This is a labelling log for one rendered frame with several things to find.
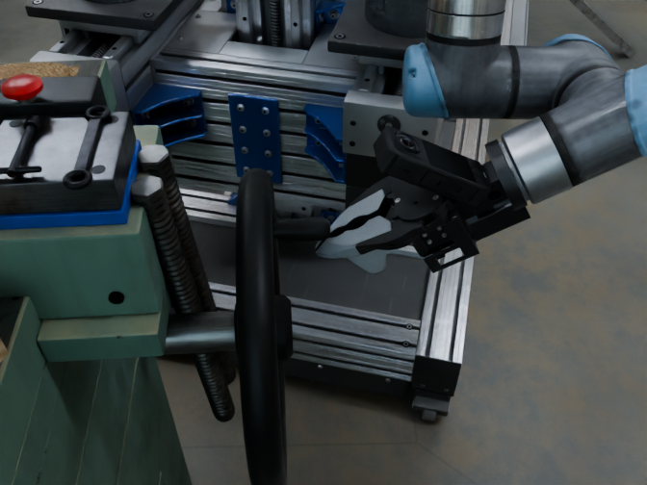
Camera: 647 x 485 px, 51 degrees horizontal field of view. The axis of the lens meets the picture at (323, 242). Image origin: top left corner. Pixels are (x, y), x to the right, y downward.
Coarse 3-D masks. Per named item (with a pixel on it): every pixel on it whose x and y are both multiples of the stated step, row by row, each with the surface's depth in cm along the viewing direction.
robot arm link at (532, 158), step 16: (528, 128) 62; (544, 128) 61; (512, 144) 62; (528, 144) 61; (544, 144) 61; (512, 160) 62; (528, 160) 61; (544, 160) 61; (560, 160) 60; (528, 176) 61; (544, 176) 61; (560, 176) 61; (528, 192) 62; (544, 192) 62; (560, 192) 63
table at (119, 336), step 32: (0, 64) 77; (96, 64) 77; (0, 320) 50; (32, 320) 52; (64, 320) 54; (96, 320) 54; (128, 320) 54; (160, 320) 54; (32, 352) 52; (64, 352) 54; (96, 352) 54; (128, 352) 54; (160, 352) 55; (0, 384) 46; (32, 384) 51; (0, 416) 46; (0, 448) 45; (0, 480) 45
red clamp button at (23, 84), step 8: (8, 80) 51; (16, 80) 51; (24, 80) 51; (32, 80) 51; (40, 80) 51; (8, 88) 50; (16, 88) 50; (24, 88) 50; (32, 88) 50; (40, 88) 51; (8, 96) 50; (16, 96) 50; (24, 96) 50; (32, 96) 50
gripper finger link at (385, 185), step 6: (384, 180) 70; (390, 180) 70; (372, 186) 71; (378, 186) 70; (384, 186) 70; (390, 186) 69; (366, 192) 70; (372, 192) 70; (384, 192) 69; (390, 192) 69; (360, 198) 70
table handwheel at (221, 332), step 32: (256, 192) 52; (256, 224) 50; (256, 256) 48; (256, 288) 47; (192, 320) 59; (224, 320) 59; (256, 320) 47; (288, 320) 59; (192, 352) 60; (256, 352) 46; (288, 352) 59; (256, 384) 47; (256, 416) 47; (256, 448) 48; (256, 480) 51
